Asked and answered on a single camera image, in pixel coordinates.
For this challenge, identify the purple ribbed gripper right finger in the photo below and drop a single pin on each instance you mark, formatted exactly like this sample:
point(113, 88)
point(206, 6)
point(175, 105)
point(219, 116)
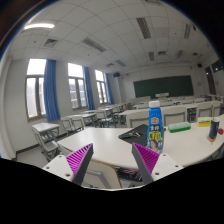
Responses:
point(146, 160)

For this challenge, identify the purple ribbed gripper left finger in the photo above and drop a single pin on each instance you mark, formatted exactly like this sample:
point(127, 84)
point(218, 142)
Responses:
point(79, 161)

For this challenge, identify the black mat on table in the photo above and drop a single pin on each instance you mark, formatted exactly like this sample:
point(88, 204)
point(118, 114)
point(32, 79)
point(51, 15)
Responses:
point(136, 135)

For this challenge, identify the blue plastic drink bottle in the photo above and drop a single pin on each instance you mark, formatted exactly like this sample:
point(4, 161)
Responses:
point(155, 134)

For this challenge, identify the green rectangular box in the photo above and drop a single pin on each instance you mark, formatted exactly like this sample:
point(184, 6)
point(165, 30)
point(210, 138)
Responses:
point(178, 127)

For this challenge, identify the grey desk by window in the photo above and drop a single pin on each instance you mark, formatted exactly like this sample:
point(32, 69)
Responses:
point(46, 136)

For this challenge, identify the white chair behind table right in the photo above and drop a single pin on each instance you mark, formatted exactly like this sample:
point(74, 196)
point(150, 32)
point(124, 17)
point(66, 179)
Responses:
point(174, 115)

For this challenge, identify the blue curtain right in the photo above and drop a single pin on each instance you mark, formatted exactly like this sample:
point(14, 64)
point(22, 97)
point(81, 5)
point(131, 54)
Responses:
point(109, 90)

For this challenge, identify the blue curtain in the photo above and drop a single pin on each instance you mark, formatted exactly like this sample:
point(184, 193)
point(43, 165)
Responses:
point(109, 90)
point(50, 94)
point(90, 99)

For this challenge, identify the yellow sponge block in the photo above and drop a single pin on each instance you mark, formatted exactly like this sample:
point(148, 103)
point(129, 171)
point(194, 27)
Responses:
point(204, 121)

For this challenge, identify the dark cup with sticks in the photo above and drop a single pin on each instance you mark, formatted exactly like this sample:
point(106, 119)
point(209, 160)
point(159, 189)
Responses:
point(214, 126)

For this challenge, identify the blue curtain left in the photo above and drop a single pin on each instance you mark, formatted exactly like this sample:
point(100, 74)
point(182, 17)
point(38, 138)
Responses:
point(50, 94)

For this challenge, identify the small red object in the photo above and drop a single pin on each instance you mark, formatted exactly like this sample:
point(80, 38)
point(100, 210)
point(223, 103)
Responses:
point(220, 131)

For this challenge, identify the green chalkboard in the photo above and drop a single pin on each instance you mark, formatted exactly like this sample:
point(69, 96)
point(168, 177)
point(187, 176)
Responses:
point(175, 86)

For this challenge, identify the blue curtain middle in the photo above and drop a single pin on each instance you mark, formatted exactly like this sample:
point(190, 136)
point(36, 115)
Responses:
point(90, 99)

